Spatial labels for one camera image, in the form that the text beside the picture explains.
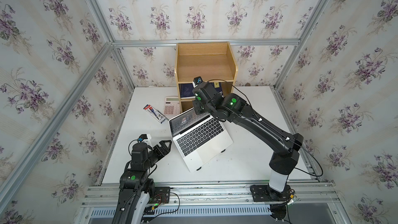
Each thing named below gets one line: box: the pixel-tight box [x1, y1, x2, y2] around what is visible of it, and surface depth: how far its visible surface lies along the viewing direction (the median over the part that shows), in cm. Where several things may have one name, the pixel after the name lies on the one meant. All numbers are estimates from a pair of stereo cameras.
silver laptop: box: [168, 108, 234, 173], surface depth 85 cm
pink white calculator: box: [163, 95, 181, 115], surface depth 107 cm
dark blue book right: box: [211, 81, 224, 96], surface depth 97 cm
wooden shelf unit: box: [174, 42, 239, 114], surface depth 92 cm
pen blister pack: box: [143, 104, 170, 124], surface depth 106 cm
